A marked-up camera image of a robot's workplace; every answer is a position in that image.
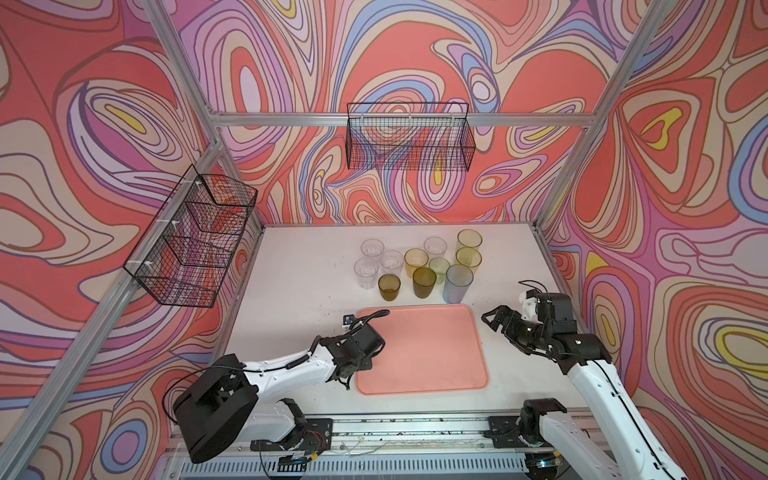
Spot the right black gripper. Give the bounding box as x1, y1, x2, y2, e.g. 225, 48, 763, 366
481, 305, 552, 354

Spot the pink plastic tray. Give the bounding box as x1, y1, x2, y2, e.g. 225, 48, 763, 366
355, 304, 489, 396

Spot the brown glass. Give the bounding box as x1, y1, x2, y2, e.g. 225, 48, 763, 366
378, 274, 401, 302

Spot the clear glass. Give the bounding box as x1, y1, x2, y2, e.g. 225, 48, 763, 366
360, 238, 385, 260
354, 257, 379, 290
423, 236, 447, 258
379, 250, 404, 276

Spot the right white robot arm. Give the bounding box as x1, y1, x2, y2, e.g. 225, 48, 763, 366
481, 289, 687, 479

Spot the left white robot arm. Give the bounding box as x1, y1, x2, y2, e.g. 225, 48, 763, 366
172, 317, 386, 464

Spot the blue tinted glass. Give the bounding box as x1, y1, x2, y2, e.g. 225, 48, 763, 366
443, 264, 474, 304

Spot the yellow green glass right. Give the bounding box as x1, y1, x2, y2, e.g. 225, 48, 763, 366
455, 247, 483, 273

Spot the light green glass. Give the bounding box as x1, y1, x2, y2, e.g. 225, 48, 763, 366
429, 257, 451, 285

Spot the olive glass front centre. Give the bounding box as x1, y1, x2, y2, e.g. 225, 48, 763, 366
412, 267, 437, 299

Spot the yellow glass back right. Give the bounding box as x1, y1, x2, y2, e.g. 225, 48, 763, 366
456, 228, 483, 250

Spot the amber glass middle row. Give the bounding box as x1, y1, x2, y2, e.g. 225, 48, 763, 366
404, 248, 430, 278

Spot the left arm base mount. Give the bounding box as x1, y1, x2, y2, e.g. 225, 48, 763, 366
250, 418, 333, 455

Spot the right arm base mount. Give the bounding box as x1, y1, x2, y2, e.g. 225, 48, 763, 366
482, 416, 550, 449

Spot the aluminium front rail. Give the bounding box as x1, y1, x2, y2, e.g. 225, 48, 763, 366
161, 410, 661, 480

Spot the left black wire basket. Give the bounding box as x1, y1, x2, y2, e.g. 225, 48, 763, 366
123, 166, 258, 308

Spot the black wire basket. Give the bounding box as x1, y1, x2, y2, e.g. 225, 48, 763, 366
123, 166, 258, 308
345, 100, 476, 172

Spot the back black wire basket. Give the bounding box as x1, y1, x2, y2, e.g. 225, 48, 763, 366
345, 100, 476, 172

